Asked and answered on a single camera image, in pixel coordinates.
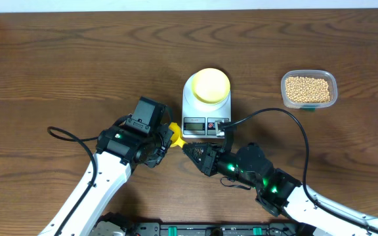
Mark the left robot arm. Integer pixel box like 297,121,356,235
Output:
39,122,181,235

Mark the white digital kitchen scale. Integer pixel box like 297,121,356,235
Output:
181,74,232,138

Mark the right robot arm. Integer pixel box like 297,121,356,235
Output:
182,143,378,235

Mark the clear plastic container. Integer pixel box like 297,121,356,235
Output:
281,69,338,109

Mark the yellow measuring scoop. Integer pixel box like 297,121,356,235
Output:
169,122,186,148

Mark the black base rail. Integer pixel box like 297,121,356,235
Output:
92,212,300,236

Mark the pale yellow bowl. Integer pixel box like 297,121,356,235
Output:
191,68,230,104

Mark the left black cable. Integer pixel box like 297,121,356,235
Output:
47,114,133,236

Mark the black cable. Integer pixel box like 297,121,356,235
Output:
223,108,378,236
47,114,133,236

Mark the right black cable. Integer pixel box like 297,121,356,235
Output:
223,108,378,236

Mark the soybeans pile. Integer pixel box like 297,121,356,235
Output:
284,76,330,103

